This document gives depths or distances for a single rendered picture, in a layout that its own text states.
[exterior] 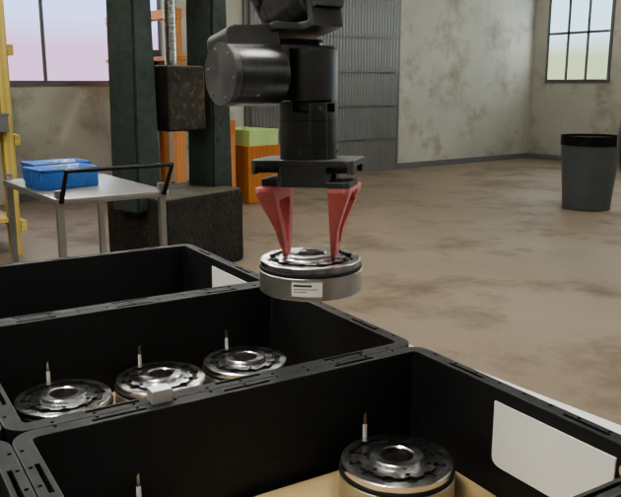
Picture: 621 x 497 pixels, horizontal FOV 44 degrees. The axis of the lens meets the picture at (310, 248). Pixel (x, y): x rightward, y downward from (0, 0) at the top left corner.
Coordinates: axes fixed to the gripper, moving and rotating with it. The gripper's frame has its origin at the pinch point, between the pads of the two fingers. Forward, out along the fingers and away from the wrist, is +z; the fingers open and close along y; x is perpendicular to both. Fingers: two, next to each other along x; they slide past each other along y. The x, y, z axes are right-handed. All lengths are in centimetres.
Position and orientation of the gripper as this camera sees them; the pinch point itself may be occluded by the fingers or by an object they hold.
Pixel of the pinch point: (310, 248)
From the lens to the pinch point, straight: 77.6
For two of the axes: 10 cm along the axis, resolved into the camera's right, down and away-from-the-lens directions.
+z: 0.1, 9.8, 2.0
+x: 2.6, -1.9, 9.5
